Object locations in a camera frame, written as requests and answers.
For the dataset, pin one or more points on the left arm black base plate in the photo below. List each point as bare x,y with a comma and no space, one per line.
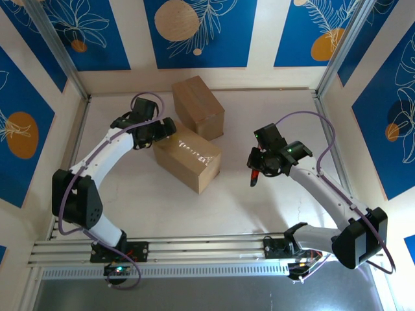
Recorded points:
139,249

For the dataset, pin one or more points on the brown taped cardboard box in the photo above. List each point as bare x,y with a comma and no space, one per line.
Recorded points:
188,162
197,103

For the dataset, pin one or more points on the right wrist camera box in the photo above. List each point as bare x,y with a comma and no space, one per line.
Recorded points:
269,136

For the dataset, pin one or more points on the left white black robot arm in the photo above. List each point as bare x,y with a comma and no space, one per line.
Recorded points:
97,155

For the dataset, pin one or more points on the grey glossy panel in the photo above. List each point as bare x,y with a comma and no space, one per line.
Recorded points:
210,294

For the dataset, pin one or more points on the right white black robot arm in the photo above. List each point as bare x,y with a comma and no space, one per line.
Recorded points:
324,191

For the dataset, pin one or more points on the orange black utility knife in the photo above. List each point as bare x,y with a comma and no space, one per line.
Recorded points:
255,176

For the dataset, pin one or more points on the blue floral wall panel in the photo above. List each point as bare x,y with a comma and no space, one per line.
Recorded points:
291,32
107,48
19,181
363,48
227,32
410,247
373,145
2,256
39,55

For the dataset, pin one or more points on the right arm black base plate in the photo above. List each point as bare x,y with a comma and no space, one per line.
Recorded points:
272,249

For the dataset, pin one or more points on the aluminium corner post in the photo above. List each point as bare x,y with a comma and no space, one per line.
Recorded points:
340,48
61,55

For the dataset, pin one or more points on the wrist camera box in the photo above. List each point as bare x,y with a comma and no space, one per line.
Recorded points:
144,108
269,136

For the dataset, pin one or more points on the aluminium side rail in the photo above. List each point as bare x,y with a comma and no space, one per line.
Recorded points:
81,120
324,110

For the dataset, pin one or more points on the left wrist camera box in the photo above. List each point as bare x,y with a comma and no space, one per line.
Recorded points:
144,108

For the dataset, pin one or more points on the aluminium rail frame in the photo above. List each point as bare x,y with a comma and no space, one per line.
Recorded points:
210,249

